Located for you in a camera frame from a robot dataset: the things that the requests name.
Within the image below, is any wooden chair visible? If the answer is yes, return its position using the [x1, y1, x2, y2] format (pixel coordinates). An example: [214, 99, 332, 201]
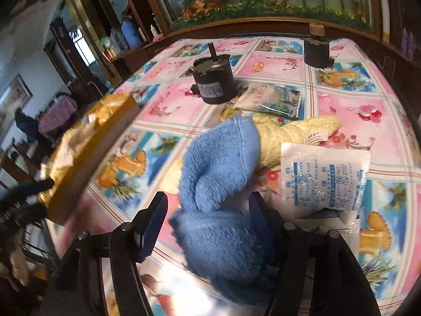
[0, 138, 53, 185]

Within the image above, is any black motor with tan cap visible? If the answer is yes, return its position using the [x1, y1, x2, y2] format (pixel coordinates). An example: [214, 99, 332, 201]
[303, 24, 335, 71]

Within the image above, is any white packet with blue print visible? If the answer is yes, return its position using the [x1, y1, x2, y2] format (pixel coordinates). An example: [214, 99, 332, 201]
[279, 142, 372, 218]

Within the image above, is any flower-print glass panel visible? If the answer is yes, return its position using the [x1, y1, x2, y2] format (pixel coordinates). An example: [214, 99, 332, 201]
[141, 0, 384, 35]

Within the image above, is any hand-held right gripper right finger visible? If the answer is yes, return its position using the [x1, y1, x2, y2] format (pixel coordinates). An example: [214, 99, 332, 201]
[249, 191, 382, 316]

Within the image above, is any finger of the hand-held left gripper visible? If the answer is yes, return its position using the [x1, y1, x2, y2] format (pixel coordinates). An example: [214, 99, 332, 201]
[0, 178, 55, 201]
[0, 201, 47, 228]

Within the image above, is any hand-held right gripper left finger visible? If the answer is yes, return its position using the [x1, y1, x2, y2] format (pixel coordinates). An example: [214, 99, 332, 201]
[43, 191, 169, 316]

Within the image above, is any yellow towel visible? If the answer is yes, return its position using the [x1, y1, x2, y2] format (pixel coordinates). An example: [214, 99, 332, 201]
[163, 113, 343, 193]

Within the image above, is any table with purple cloth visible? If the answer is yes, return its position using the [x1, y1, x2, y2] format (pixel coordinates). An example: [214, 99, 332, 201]
[39, 96, 78, 134]

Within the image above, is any framed wall painting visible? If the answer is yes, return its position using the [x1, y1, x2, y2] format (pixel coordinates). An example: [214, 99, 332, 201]
[0, 74, 33, 139]

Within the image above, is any green printed packet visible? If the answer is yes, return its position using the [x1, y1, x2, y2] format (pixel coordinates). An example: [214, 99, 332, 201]
[234, 84, 302, 118]

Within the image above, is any black motor with label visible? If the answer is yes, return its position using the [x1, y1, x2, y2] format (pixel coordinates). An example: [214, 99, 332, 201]
[191, 42, 237, 105]

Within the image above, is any fruit-print tablecloth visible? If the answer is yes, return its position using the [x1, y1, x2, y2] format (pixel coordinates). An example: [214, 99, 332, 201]
[43, 36, 418, 316]

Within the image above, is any yellow cardboard box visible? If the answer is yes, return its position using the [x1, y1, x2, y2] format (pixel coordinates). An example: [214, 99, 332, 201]
[38, 93, 140, 226]

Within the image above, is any blue towel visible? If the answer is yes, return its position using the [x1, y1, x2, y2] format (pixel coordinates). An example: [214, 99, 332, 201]
[168, 116, 280, 300]

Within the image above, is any blue thermos jug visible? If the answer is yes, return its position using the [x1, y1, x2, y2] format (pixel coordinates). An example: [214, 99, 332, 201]
[121, 19, 143, 49]

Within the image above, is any dark wooden door frame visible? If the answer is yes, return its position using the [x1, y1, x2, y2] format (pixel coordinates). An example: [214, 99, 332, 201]
[44, 16, 109, 99]

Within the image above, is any clear plastic bottle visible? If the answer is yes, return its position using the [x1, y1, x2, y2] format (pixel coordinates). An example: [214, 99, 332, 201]
[110, 28, 127, 51]

